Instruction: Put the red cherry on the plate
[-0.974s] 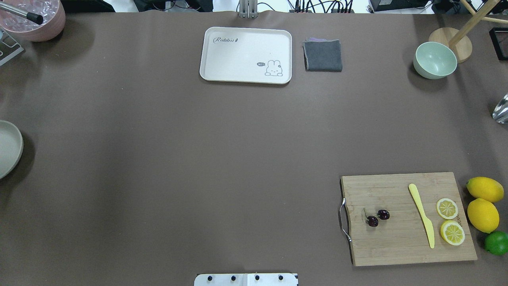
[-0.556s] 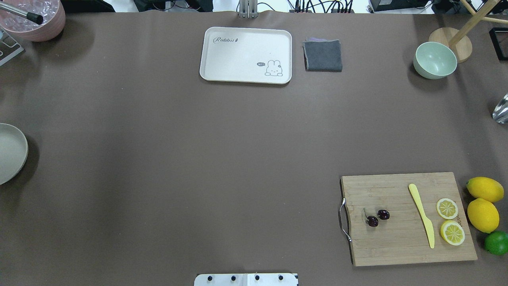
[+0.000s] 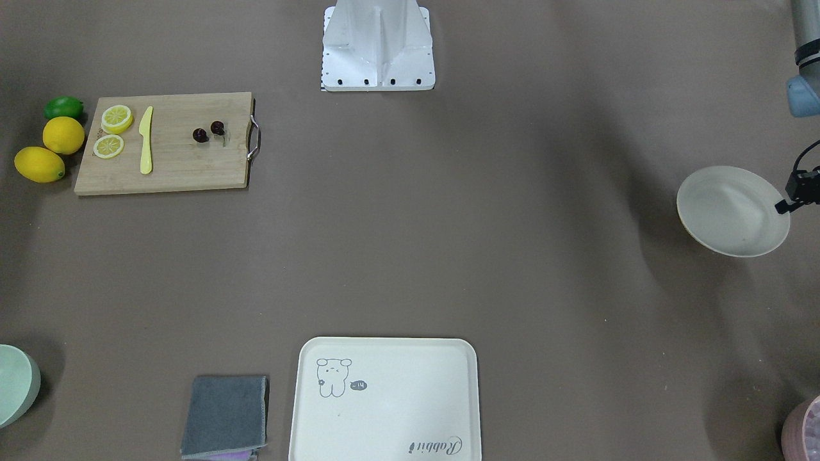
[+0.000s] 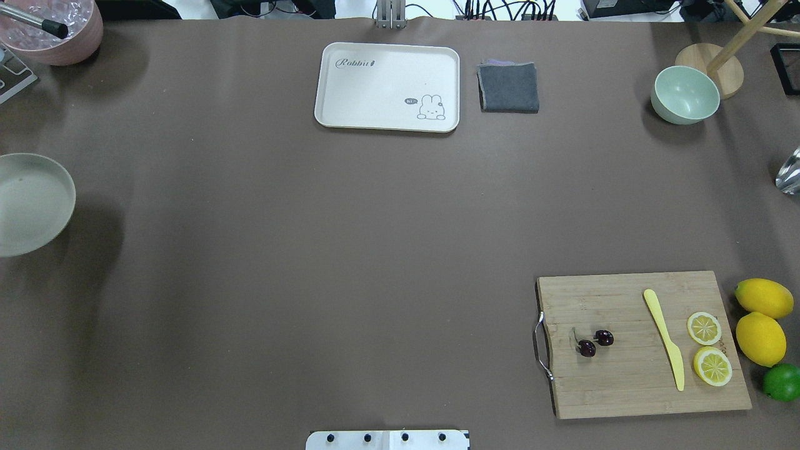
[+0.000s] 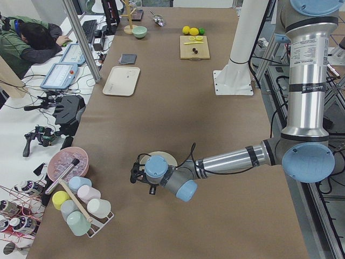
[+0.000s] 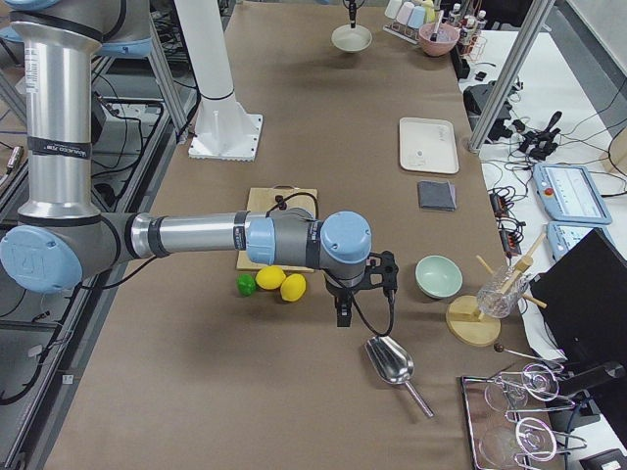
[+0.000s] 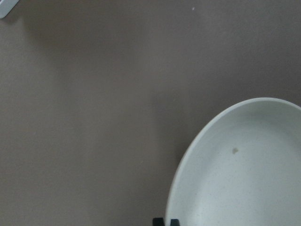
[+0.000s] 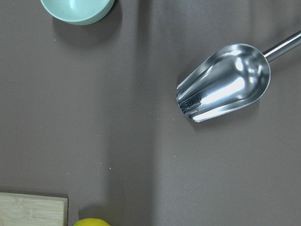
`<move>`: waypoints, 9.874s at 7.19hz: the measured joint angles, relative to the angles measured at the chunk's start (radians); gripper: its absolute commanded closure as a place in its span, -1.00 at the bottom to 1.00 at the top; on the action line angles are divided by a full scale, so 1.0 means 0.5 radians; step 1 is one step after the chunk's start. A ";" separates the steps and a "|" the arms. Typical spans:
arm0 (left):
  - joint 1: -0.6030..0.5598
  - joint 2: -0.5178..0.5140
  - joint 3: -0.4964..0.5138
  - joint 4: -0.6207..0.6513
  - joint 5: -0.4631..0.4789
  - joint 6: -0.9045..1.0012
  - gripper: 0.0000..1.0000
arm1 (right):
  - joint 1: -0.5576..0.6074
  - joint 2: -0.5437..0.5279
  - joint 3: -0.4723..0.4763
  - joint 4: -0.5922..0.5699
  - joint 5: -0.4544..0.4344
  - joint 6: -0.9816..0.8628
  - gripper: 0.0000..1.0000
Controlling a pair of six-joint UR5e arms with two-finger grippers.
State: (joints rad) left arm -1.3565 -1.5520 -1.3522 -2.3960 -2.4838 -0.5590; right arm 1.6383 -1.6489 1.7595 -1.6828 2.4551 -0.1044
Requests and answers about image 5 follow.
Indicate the yellow plastic knife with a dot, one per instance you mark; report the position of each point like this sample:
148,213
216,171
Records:
195,42

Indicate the yellow lemon near lime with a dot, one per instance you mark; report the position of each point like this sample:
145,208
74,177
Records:
194,31

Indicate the cream rabbit tray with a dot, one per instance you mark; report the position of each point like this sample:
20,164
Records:
121,81

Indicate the mint cup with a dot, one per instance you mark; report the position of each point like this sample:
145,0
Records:
78,224

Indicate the pink bowl with ice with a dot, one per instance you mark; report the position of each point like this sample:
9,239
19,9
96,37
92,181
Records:
64,158

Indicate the beige round plate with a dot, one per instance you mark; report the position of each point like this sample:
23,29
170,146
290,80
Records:
168,157

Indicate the steel ice scoop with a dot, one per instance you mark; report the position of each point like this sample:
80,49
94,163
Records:
158,19

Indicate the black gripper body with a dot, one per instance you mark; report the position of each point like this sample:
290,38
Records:
152,190

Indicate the copper wire bottle rack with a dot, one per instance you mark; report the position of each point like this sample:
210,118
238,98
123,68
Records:
16,204

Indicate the yellow cup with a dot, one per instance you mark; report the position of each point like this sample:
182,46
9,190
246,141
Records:
59,198

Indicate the blue cup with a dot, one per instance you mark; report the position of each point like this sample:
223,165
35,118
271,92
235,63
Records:
76,182

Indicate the aluminium frame post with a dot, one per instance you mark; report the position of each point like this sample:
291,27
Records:
79,33

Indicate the mint green bowl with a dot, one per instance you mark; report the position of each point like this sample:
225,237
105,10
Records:
139,32

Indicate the steel scoop in bowl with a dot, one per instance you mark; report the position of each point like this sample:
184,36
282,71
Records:
52,186

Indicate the wooden cutting board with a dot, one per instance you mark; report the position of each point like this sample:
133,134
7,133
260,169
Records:
186,52

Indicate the lower teach pendant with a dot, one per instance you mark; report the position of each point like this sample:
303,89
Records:
60,76

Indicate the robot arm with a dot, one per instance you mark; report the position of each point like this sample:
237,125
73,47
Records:
302,147

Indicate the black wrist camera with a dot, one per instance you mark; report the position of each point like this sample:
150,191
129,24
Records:
136,174

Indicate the wooden cup stand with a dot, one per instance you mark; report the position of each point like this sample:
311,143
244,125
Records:
128,29

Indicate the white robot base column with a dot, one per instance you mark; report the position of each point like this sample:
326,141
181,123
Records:
235,78

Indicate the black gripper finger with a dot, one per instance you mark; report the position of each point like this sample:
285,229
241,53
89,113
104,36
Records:
152,190

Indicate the green lime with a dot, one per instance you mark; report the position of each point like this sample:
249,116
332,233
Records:
201,31

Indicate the grey folded cloth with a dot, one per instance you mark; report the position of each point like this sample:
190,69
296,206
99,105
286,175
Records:
127,59

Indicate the teach pendant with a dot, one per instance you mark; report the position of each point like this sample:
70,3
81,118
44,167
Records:
73,54
60,76

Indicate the upper teach pendant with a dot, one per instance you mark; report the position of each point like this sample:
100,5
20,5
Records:
73,54

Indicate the black keyboard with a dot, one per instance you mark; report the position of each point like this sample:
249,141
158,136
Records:
88,28

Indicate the person in green jacket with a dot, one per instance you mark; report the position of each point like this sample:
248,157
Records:
29,41

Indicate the black monitor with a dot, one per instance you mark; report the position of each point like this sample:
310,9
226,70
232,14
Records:
112,16

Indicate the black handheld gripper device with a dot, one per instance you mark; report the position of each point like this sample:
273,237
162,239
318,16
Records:
45,136

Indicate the yellow lemon far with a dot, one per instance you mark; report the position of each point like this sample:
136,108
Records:
185,30

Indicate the pink cup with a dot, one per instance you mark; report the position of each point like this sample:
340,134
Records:
86,193

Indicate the white cup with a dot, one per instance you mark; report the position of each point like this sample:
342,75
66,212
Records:
99,207

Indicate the white cup rack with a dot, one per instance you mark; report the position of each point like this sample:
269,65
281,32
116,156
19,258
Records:
97,224

